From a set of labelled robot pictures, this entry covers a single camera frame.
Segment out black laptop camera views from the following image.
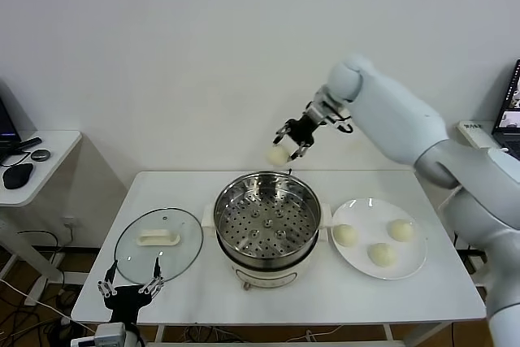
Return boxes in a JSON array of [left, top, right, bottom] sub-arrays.
[[491, 59, 520, 149]]

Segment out cream electric cooker base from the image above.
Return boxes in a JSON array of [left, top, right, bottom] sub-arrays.
[[217, 232, 331, 293]]

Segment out white side desk labelled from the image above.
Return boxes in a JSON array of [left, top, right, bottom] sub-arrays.
[[457, 119, 520, 161]]

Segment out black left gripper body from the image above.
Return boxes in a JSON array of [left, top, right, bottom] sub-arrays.
[[103, 285, 154, 323]]

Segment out white table frame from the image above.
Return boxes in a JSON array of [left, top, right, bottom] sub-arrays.
[[145, 320, 458, 347]]

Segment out black socket cable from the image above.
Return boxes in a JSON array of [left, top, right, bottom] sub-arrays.
[[18, 224, 77, 251]]

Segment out black floor cable bundle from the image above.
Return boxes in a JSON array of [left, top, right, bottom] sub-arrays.
[[0, 281, 94, 347]]

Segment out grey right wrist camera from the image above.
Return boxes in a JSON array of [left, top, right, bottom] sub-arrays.
[[323, 109, 351, 125]]

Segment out black stick remote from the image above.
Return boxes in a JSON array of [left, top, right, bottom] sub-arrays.
[[7, 137, 44, 157]]

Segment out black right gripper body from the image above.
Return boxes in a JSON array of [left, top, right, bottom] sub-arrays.
[[286, 113, 324, 147]]

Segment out white steamed baozi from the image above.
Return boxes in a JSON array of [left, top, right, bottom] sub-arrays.
[[367, 242, 397, 269], [388, 219, 415, 242], [333, 223, 358, 248], [266, 145, 292, 167]]

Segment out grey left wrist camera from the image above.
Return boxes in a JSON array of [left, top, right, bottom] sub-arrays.
[[71, 322, 125, 347]]

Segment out white cables under table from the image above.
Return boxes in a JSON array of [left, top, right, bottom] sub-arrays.
[[182, 324, 346, 343]]

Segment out white power cable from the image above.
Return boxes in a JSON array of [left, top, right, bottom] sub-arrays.
[[438, 147, 509, 212]]

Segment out black computer mouse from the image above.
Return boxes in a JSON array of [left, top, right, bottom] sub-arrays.
[[2, 163, 35, 190]]

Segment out black laptop purple light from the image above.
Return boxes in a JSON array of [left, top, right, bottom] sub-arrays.
[[0, 90, 24, 161]]

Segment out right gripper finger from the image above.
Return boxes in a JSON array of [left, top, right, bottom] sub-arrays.
[[272, 121, 292, 146], [288, 140, 310, 162]]

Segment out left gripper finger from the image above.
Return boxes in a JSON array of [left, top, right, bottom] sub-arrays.
[[97, 261, 119, 297], [138, 256, 166, 294]]

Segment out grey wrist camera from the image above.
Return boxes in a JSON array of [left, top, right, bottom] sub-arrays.
[[323, 109, 351, 125], [71, 322, 125, 347]]

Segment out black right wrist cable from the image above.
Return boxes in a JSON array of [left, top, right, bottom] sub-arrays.
[[332, 109, 354, 135]]

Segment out white round plate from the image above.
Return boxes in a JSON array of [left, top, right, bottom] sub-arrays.
[[331, 198, 428, 281]]

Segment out steel perforated steamer basket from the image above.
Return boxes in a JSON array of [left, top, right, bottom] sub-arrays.
[[201, 171, 335, 262]]

